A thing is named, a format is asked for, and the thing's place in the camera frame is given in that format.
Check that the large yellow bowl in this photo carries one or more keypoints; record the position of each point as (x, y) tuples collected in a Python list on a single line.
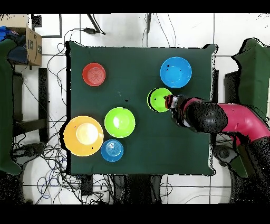
[(83, 136)]

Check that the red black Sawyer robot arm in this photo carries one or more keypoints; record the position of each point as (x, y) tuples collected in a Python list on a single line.
[(232, 122)]

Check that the large green bowl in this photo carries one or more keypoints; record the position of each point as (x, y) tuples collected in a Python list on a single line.
[(119, 122)]

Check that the small green ribbed bowl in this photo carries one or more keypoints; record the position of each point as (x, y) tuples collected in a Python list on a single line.
[(159, 100)]

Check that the green covered side table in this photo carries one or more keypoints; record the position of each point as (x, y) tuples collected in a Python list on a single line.
[(253, 80), (6, 105)]

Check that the black power adapter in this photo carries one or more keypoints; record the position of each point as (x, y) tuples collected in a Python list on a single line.
[(89, 30)]

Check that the dark green tablecloth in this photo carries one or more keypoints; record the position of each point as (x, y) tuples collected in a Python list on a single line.
[(137, 148)]

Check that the large light blue bowl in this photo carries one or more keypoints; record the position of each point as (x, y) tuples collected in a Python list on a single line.
[(176, 72)]

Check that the dark blue bag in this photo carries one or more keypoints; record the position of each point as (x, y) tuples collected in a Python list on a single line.
[(18, 55)]

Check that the cardboard box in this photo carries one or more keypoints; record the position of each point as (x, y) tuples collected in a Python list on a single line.
[(33, 48)]

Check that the small light blue bowl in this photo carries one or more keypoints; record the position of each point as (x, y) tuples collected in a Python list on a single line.
[(111, 150)]

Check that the red plastic bowl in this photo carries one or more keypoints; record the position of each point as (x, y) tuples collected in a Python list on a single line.
[(93, 74)]

